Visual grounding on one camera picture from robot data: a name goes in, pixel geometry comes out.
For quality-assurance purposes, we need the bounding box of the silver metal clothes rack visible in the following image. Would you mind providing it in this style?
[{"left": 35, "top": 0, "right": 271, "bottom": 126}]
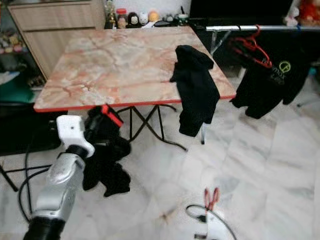
[{"left": 205, "top": 24, "right": 320, "bottom": 58}]

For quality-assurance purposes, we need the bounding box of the red lid glass jar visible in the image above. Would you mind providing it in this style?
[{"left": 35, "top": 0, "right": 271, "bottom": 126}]
[{"left": 116, "top": 8, "right": 128, "bottom": 30}]

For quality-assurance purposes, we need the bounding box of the red laughing Buddha statue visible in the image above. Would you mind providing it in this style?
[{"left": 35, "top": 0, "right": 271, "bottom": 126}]
[{"left": 296, "top": 0, "right": 320, "bottom": 27}]

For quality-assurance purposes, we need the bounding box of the black flat television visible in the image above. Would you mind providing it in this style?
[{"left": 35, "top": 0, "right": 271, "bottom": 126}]
[{"left": 189, "top": 0, "right": 295, "bottom": 20}]

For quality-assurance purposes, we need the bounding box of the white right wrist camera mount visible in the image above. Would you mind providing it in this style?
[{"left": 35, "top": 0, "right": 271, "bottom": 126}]
[{"left": 204, "top": 211, "right": 232, "bottom": 240}]

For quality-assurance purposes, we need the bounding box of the white pink tissue box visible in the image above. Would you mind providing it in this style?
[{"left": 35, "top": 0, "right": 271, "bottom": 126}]
[{"left": 284, "top": 5, "right": 298, "bottom": 26}]

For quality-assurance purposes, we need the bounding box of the light wooden cabinet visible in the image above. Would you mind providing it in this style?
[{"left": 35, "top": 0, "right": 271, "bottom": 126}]
[{"left": 7, "top": 0, "right": 105, "bottom": 81}]

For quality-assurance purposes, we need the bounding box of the black shirt green logo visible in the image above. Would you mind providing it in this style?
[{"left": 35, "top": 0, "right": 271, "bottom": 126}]
[{"left": 229, "top": 31, "right": 312, "bottom": 120}]

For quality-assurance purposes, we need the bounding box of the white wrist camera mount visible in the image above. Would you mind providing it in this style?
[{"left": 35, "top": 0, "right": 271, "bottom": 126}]
[
  {"left": 55, "top": 114, "right": 96, "bottom": 158},
  {"left": 204, "top": 211, "right": 232, "bottom": 240}
]

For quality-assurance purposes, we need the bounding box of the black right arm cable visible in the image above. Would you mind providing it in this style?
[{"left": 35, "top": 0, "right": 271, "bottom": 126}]
[{"left": 184, "top": 203, "right": 239, "bottom": 240}]

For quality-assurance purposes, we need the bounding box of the black hooded jacket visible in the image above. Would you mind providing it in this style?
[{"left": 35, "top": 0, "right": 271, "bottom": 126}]
[{"left": 169, "top": 44, "right": 222, "bottom": 138}]

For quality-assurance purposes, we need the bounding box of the cluttered ornament shelf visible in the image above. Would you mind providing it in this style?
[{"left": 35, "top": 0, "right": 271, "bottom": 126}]
[{"left": 0, "top": 5, "right": 46, "bottom": 88}]

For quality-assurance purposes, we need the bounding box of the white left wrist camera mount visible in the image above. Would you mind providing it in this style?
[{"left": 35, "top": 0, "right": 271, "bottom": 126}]
[{"left": 55, "top": 114, "right": 96, "bottom": 158}]

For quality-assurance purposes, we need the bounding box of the green fabric bundle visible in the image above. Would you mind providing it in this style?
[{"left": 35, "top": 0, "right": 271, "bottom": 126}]
[{"left": 0, "top": 71, "right": 34, "bottom": 104}]

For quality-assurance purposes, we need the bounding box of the black folding chair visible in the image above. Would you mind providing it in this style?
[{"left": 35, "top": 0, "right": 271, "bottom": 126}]
[{"left": 0, "top": 101, "right": 68, "bottom": 192}]

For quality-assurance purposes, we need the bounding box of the marble top folding table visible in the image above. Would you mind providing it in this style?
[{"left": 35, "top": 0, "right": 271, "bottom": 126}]
[{"left": 33, "top": 25, "right": 237, "bottom": 151}]

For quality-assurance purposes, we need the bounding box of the orange round toy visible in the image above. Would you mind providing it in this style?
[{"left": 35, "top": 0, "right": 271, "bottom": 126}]
[{"left": 147, "top": 10, "right": 160, "bottom": 24}]

